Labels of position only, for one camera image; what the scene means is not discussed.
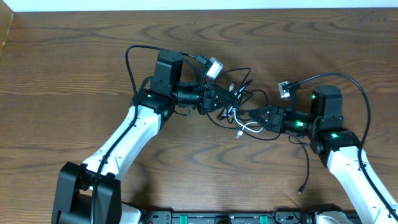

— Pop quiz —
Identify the black cable bundle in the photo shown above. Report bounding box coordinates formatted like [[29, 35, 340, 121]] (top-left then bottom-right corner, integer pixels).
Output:
[[206, 67, 281, 141]]

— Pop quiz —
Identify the white usb cable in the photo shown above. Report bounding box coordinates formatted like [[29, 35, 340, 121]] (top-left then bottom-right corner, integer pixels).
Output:
[[222, 82, 265, 139]]

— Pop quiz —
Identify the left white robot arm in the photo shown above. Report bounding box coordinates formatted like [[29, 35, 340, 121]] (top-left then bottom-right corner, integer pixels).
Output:
[[51, 49, 236, 223]]

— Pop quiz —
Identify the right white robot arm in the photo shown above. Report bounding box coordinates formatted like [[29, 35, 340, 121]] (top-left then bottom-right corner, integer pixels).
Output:
[[249, 85, 397, 223]]

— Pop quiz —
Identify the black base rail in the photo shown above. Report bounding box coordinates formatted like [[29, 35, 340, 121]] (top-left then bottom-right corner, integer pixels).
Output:
[[138, 211, 315, 224]]

